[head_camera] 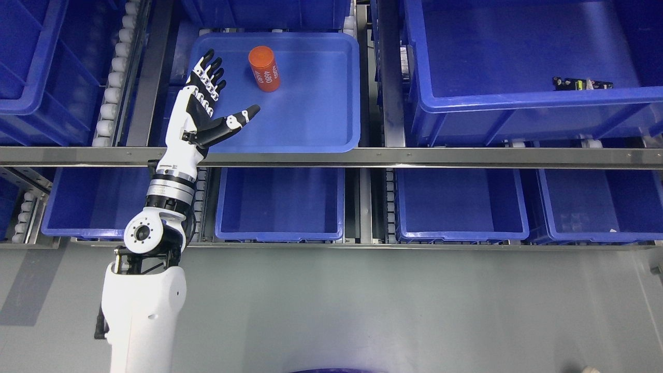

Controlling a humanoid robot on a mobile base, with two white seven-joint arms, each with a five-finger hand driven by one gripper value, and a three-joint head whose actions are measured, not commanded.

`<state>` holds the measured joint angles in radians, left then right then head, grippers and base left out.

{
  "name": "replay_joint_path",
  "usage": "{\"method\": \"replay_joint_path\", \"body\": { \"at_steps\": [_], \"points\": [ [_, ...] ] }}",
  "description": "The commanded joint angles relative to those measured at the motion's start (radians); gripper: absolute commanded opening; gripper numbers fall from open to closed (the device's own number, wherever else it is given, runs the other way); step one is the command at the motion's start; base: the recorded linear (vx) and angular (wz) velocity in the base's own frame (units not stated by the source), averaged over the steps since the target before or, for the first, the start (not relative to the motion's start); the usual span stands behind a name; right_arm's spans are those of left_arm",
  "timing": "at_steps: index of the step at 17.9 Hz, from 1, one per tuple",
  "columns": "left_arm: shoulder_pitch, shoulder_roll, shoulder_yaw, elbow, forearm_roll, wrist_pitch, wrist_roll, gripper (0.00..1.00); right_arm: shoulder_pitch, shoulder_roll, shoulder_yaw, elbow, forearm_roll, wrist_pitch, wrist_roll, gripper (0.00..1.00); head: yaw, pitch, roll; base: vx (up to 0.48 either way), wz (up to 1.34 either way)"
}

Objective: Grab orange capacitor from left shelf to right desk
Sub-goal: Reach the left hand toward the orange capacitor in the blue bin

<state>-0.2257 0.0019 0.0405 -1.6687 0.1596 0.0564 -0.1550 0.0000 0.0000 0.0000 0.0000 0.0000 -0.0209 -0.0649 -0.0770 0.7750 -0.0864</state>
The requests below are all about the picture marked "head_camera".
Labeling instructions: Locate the blue bin top centre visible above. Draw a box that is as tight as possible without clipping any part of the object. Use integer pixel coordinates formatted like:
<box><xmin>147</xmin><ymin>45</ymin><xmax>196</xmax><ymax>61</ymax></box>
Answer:
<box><xmin>181</xmin><ymin>1</ymin><xmax>351</xmax><ymax>32</ymax></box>

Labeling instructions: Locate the lower blue bin far right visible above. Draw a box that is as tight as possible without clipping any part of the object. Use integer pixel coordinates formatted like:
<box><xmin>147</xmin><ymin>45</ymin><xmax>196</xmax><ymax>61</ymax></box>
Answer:
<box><xmin>521</xmin><ymin>168</ymin><xmax>662</xmax><ymax>244</ymax></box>

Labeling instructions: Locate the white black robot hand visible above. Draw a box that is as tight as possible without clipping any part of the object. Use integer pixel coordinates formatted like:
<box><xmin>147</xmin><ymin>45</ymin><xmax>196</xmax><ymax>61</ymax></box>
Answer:
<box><xmin>152</xmin><ymin>49</ymin><xmax>261</xmax><ymax>183</ymax></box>

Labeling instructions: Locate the lower blue bin far left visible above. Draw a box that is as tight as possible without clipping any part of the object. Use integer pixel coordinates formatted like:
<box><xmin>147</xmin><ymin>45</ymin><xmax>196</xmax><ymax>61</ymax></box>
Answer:
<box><xmin>41</xmin><ymin>167</ymin><xmax>151</xmax><ymax>239</ymax></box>

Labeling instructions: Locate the shallow blue tray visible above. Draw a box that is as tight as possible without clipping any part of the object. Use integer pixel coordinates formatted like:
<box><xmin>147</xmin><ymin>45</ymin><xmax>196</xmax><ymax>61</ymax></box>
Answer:
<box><xmin>189</xmin><ymin>32</ymin><xmax>361</xmax><ymax>153</ymax></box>

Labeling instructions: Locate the steel shelf front rail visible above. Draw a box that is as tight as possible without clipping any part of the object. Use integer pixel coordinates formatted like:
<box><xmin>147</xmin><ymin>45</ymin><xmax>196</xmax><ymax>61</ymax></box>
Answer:
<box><xmin>1</xmin><ymin>147</ymin><xmax>662</xmax><ymax>170</ymax></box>

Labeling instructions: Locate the blue bin top left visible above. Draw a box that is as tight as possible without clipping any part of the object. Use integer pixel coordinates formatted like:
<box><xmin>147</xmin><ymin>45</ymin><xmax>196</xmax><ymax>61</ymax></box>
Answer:
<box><xmin>1</xmin><ymin>1</ymin><xmax>125</xmax><ymax>146</ymax></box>

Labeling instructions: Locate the white roller track left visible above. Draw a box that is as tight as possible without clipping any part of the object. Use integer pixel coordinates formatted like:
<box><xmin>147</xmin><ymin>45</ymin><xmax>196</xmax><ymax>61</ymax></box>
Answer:
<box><xmin>92</xmin><ymin>1</ymin><xmax>145</xmax><ymax>147</ymax></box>

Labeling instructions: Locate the orange cylindrical capacitor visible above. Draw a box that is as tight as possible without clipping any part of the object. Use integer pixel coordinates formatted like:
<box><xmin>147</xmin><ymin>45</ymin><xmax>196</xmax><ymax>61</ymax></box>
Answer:
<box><xmin>248</xmin><ymin>45</ymin><xmax>280</xmax><ymax>92</ymax></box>

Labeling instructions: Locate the lower blue bin right centre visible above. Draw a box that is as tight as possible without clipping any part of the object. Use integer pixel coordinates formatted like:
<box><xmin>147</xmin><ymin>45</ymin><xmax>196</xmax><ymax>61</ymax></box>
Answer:
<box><xmin>395</xmin><ymin>168</ymin><xmax>530</xmax><ymax>243</ymax></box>

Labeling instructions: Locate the small black electronic part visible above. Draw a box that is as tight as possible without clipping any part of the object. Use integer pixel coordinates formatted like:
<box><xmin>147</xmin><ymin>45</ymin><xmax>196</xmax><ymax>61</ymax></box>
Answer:
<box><xmin>552</xmin><ymin>77</ymin><xmax>614</xmax><ymax>91</ymax></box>

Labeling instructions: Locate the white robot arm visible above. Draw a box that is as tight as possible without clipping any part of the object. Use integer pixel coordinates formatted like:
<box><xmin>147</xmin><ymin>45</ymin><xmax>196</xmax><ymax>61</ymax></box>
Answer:
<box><xmin>95</xmin><ymin>165</ymin><xmax>197</xmax><ymax>372</ymax></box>

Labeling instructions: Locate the large blue bin right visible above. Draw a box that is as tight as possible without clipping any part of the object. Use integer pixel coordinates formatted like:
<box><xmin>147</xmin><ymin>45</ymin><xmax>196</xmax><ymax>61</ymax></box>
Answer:
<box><xmin>402</xmin><ymin>1</ymin><xmax>661</xmax><ymax>147</ymax></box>

